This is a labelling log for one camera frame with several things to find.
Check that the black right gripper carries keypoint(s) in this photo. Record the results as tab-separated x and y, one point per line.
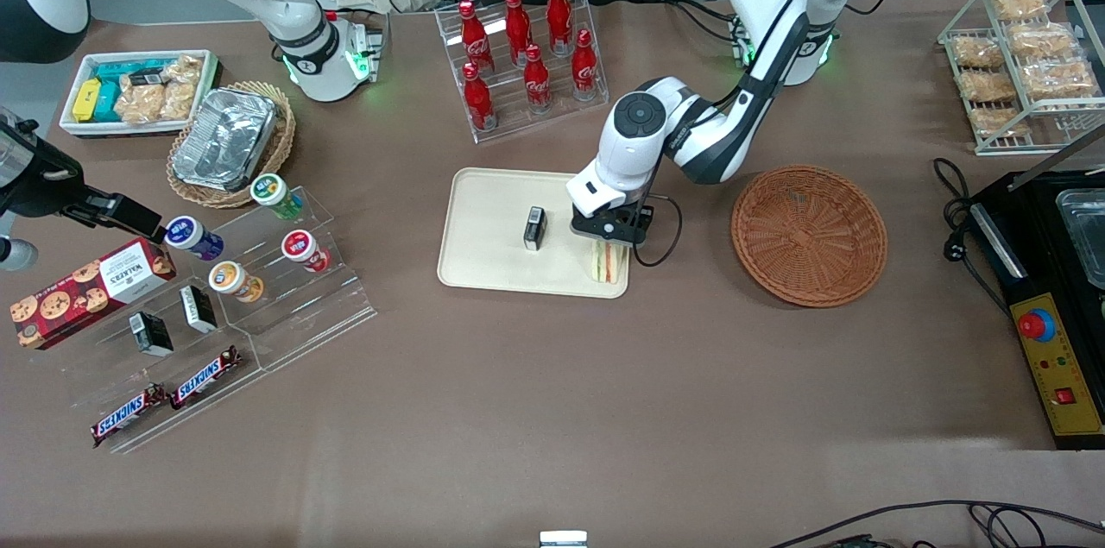
41	192

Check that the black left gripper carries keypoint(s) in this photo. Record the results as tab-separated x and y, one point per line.
643	216

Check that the triangular toy sandwich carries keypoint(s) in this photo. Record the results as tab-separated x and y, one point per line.
609	265

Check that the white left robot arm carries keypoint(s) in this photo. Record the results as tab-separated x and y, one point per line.
639	134

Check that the aluminium foil tray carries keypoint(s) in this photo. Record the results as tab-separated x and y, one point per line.
224	138

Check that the cream rectangular tray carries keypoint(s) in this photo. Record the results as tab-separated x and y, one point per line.
483	229

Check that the light tan wicker basket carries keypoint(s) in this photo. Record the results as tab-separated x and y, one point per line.
280	155

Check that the brown round wicker basket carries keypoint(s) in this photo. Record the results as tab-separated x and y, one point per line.
811	237

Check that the blue lid cup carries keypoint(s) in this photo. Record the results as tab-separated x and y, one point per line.
192	237

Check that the small black box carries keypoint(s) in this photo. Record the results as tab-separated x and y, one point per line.
535	229
198	309
151	334

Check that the red cookie box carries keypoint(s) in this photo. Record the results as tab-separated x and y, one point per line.
86	293

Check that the white plastic bin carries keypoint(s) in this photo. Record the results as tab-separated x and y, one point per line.
73	127

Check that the clear bag of crackers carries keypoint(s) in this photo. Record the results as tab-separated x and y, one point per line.
1060	80
1000	122
1040	39
140	103
183	86
977	52
1019	3
989	86

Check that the teal snack box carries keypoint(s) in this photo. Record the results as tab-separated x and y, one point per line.
110	95

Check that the yellow small box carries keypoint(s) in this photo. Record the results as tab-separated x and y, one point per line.
86	99

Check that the orange lid cup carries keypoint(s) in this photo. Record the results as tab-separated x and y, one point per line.
233	280

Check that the clear acrylic bottle rack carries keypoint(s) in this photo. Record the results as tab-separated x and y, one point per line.
552	112

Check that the green lid cup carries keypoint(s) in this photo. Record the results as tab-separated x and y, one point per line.
274	194

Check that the red cola bottle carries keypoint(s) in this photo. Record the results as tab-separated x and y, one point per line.
584	69
474	39
537	82
518	26
478	103
559	13

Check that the clear acrylic step shelf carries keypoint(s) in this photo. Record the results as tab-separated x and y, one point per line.
311	306
112	375

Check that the red lid cup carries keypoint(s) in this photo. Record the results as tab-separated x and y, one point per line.
302	250

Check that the snickers chocolate bar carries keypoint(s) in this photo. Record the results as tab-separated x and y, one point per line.
205	377
128	415

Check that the small white grey device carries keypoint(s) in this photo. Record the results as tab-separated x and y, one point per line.
563	539

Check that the black machine with yellow panel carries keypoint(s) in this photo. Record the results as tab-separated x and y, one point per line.
1040	272

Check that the metal rod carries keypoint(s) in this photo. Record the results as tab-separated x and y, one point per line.
1057	158

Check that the metal pan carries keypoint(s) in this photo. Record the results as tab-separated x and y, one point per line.
1086	237

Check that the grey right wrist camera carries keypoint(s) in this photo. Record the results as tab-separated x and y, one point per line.
15	255

